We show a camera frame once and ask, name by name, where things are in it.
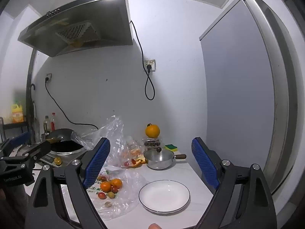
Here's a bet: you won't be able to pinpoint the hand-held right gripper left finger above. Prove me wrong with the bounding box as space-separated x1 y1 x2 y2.
24 137 111 229

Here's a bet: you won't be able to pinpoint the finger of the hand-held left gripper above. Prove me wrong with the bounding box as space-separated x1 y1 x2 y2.
0 132 32 158
10 140 51 166

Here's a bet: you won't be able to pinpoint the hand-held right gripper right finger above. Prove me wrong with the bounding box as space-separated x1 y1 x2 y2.
191 137 278 229

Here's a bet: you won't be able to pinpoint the green-printed plastic bag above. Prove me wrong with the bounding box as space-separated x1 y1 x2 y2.
86 164 147 221

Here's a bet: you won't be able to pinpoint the white plate with dark rim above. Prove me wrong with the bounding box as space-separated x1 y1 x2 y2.
139 180 190 214

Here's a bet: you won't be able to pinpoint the black metal rack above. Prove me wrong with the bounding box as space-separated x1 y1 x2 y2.
0 121 30 136

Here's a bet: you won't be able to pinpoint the yellow detergent jug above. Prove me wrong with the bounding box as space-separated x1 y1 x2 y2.
11 102 25 124

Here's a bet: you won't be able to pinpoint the oil bottle with gold cap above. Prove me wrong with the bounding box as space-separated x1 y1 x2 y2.
43 116 51 134

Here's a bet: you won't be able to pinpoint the crumpled clear plastic bag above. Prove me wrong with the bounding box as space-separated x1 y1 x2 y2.
71 116 146 170

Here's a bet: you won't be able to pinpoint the black umbrella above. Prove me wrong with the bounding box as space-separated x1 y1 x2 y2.
29 83 37 136

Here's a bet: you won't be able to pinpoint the orange peel scraps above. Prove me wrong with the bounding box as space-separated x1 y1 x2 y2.
127 148 141 158

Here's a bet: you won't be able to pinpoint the orange peel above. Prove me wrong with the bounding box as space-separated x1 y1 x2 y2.
131 157 146 167

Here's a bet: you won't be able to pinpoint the saucepan lid with wooden knob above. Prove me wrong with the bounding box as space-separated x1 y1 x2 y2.
144 147 174 162

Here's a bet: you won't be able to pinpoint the clear box of dark fruit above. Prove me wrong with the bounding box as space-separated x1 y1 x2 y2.
144 137 162 147

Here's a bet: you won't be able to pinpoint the large orange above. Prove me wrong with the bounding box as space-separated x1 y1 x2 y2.
145 123 161 139

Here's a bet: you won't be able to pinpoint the grey refrigerator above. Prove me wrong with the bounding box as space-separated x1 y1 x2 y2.
199 0 302 196

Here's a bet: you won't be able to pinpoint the steel range hood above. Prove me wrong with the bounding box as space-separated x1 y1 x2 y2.
18 0 134 58

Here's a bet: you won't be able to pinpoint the black wok with wooden handle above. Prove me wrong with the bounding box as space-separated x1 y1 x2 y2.
45 128 75 144

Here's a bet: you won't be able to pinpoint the black cooker power cable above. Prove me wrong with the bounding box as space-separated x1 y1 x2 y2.
45 81 99 129

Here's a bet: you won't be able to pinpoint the steel saucepan with wooden handle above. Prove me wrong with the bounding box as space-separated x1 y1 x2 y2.
144 153 187 170

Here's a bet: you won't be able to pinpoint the wall socket with black plug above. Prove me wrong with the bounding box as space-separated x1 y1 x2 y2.
144 59 156 73

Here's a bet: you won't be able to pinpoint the black looped power cable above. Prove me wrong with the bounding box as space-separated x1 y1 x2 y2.
129 20 156 101

